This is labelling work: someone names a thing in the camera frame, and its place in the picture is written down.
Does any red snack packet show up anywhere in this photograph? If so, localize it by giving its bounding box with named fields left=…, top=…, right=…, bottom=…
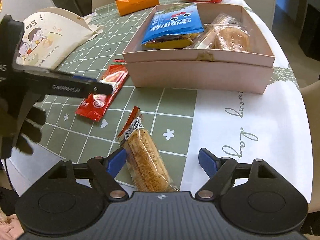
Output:
left=75, top=59, right=129, bottom=121

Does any yellow snack packet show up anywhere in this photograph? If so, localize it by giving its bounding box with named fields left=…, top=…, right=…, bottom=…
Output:
left=143, top=33, right=199, bottom=49

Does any pink cardboard box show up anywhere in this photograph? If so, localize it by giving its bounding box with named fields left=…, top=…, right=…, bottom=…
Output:
left=123, top=3, right=275, bottom=94

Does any blue snack bag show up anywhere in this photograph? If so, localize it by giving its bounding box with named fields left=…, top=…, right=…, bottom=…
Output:
left=142, top=3, right=204, bottom=46

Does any orange tissue box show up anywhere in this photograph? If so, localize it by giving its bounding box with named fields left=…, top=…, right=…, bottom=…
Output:
left=116, top=0, right=159, bottom=16

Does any round bread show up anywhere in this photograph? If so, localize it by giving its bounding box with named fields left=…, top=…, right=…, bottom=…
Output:
left=207, top=13, right=251, bottom=52

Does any black gloved left hand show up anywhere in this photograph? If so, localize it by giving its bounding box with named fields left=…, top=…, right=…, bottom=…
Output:
left=15, top=93, right=46, bottom=154

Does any cream cartoon food cover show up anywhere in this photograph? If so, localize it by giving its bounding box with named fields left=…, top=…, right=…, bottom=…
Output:
left=16, top=7, right=103, bottom=69

